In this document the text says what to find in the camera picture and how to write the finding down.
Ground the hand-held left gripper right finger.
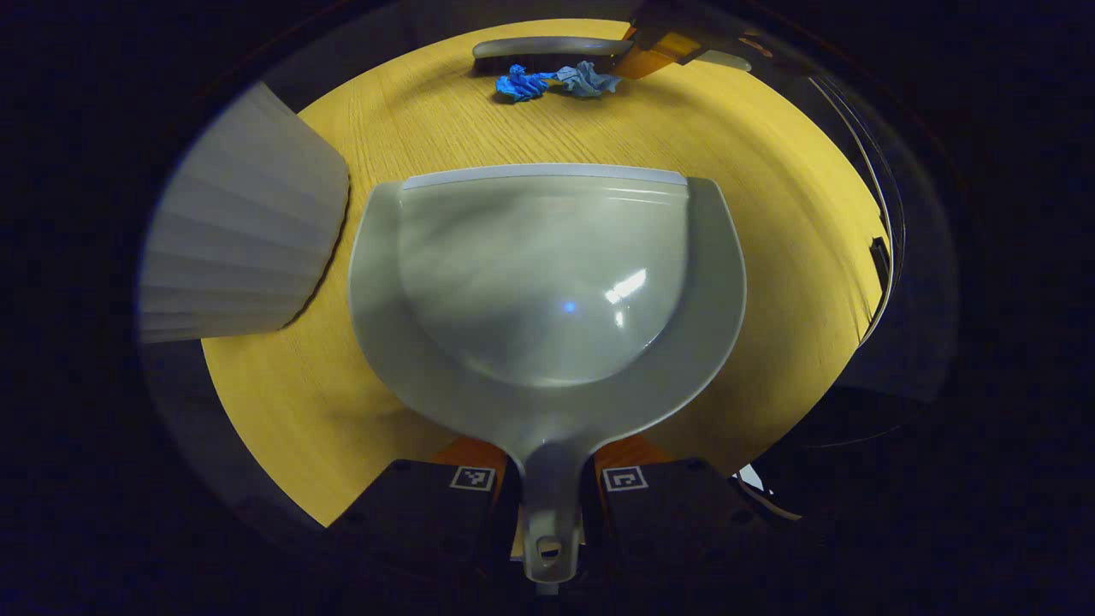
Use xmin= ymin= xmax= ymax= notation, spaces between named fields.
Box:
xmin=590 ymin=433 xmax=772 ymax=567

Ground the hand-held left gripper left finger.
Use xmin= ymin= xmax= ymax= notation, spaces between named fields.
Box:
xmin=329 ymin=436 xmax=519 ymax=567

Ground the grey-blue paper scrap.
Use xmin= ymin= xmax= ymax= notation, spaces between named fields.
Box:
xmin=552 ymin=61 xmax=622 ymax=98

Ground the small grey broom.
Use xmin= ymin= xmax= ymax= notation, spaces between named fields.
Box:
xmin=471 ymin=36 xmax=754 ymax=80

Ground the grey plastic dustpan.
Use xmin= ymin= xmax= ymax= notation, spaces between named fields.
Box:
xmin=347 ymin=163 xmax=748 ymax=596

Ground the white ribbed garbage bin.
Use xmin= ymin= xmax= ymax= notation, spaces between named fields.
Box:
xmin=137 ymin=81 xmax=351 ymax=345

